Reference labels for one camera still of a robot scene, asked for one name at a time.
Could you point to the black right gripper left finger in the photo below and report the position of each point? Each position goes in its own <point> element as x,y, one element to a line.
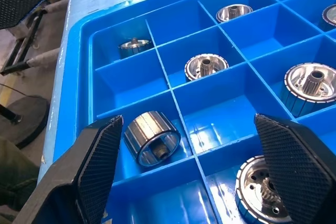
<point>78,176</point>

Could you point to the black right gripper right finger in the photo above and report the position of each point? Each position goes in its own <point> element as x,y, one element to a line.
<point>302,171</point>

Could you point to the blue compartment tray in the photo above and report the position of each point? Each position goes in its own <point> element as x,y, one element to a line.
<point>215,119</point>

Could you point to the round black stand base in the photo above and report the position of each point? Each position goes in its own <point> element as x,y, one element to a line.
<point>29,121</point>

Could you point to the black mesh chair back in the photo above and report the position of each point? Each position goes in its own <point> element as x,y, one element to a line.
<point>18,1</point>

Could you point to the black metal chair frame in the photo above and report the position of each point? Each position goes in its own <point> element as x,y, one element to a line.
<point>22,47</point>

